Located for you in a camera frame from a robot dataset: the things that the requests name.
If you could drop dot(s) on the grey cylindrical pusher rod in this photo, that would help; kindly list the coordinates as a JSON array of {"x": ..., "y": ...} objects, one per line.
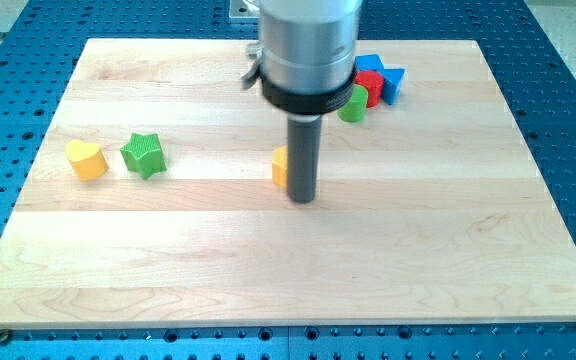
[{"x": 303, "y": 141}]

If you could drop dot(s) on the yellow hexagon block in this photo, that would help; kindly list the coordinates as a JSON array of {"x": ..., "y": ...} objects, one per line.
[{"x": 279, "y": 166}]

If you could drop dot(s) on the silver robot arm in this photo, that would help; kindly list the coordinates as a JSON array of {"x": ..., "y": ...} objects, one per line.
[{"x": 305, "y": 62}]

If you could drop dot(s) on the green cylinder block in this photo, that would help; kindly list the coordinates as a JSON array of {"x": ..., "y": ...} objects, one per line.
[{"x": 354, "y": 110}]

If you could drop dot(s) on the red cylinder block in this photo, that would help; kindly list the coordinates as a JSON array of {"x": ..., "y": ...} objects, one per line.
[{"x": 373, "y": 82}]

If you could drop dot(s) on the blue cube block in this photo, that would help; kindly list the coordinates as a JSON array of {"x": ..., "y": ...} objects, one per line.
[{"x": 369, "y": 62}]

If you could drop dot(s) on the blue triangle block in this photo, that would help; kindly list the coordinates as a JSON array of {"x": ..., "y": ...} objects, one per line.
[{"x": 392, "y": 82}]

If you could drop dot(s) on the green star block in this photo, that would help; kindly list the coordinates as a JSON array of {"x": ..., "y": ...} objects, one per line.
[{"x": 143, "y": 154}]

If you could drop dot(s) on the wooden board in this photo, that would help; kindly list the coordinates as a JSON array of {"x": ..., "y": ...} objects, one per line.
[{"x": 431, "y": 210}]

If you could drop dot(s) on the yellow heart block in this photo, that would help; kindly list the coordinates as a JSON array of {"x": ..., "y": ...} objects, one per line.
[{"x": 86, "y": 159}]

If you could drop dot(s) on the metal mounting bracket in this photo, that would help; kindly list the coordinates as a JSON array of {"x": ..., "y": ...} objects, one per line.
[{"x": 243, "y": 11}]

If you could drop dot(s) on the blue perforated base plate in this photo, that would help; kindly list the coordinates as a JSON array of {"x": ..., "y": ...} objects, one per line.
[{"x": 41, "y": 49}]

